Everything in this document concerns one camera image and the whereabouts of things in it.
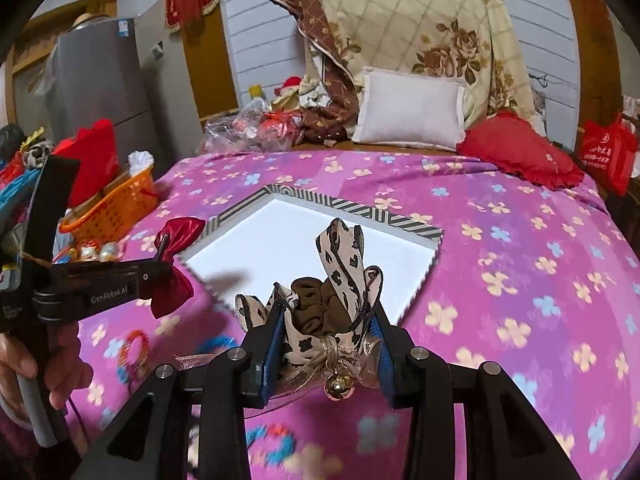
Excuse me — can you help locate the red velvet bow clip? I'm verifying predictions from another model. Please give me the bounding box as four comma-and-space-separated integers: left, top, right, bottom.
151, 217, 205, 318

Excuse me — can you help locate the orange beaded bracelet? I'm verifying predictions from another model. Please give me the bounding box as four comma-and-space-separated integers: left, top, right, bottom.
117, 329, 152, 386

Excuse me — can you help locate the leopard print bow scrunchie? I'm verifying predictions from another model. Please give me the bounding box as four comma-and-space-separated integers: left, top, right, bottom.
235, 218, 383, 400

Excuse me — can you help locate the person's left hand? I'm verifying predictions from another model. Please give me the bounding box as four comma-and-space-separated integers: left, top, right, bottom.
0, 320, 94, 416

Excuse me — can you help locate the orange plastic basket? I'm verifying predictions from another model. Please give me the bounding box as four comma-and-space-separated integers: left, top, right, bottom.
58, 167, 160, 244

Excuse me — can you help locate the white tissue in basket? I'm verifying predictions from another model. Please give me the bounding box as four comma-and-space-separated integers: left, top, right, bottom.
128, 151, 154, 177

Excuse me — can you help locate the striped white shallow box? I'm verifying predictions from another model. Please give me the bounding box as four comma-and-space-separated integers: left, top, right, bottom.
177, 184, 444, 324

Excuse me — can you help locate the red paper gift bag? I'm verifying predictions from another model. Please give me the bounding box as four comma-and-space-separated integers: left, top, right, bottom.
53, 119, 120, 208

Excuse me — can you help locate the clear plastic bag pile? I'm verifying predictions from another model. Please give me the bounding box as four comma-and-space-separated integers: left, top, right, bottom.
196, 98, 303, 155

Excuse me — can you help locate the grey refrigerator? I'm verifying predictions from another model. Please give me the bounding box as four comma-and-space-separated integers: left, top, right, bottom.
36, 0, 202, 176

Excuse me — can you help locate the white small pillow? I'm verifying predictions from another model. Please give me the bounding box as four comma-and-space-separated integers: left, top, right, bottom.
352, 67, 465, 151

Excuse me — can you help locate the red ruffled cushion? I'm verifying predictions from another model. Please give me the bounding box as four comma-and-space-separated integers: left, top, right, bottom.
456, 112, 585, 191

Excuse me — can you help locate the red shopping bag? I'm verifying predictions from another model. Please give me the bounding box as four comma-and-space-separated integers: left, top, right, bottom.
578, 113, 638, 196

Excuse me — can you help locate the beige floral quilt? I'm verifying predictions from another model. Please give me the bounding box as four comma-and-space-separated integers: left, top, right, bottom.
271, 0, 536, 145

